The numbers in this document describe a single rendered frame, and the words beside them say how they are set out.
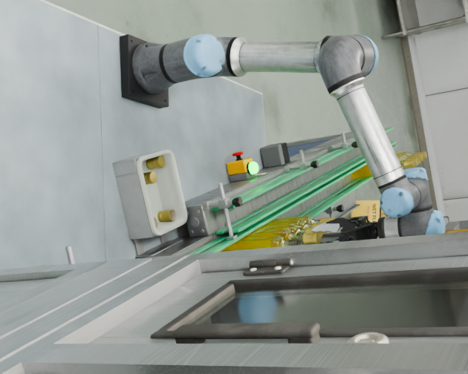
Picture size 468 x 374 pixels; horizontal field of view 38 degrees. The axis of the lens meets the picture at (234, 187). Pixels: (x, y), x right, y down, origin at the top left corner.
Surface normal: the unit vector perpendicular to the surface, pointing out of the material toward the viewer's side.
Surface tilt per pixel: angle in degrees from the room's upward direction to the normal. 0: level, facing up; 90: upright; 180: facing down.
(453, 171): 90
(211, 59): 10
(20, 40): 0
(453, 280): 90
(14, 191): 0
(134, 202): 90
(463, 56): 90
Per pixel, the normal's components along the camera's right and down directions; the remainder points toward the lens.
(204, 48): 0.77, -0.07
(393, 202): -0.51, 0.19
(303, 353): -0.21, -0.97
